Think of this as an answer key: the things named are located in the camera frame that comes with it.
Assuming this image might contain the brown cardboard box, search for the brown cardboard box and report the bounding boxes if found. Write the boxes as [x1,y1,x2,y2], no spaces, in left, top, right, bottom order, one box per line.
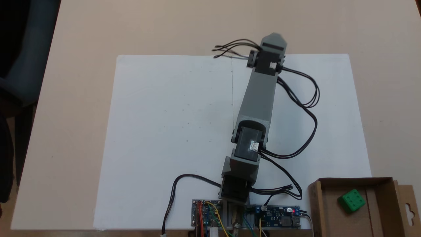
[308,177,421,237]

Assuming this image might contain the black elbow motor cable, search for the black elbow motor cable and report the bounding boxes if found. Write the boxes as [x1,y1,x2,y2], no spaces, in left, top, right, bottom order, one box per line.
[250,153,303,202]

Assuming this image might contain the blue circuit board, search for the blue circuit board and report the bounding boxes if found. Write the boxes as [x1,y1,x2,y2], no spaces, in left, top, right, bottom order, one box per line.
[253,205,302,229]

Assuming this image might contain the yellow wire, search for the yellow wire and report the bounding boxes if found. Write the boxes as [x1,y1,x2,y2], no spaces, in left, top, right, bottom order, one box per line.
[205,201,236,237]

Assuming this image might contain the green dice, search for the green dice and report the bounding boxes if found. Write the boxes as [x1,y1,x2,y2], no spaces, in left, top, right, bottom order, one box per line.
[338,189,366,213]

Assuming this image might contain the black gripper motor cable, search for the black gripper motor cable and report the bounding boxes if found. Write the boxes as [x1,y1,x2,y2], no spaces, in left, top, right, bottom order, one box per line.
[212,39,264,60]

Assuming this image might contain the black wrist motor cable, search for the black wrist motor cable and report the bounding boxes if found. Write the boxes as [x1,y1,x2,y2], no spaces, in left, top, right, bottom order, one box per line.
[261,66,320,159]

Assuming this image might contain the black cable with white plug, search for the black cable with white plug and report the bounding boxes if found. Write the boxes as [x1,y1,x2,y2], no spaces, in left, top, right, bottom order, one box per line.
[161,174,224,236]

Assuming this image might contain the dark chair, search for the dark chair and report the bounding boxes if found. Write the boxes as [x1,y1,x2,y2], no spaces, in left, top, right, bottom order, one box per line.
[0,0,62,204]

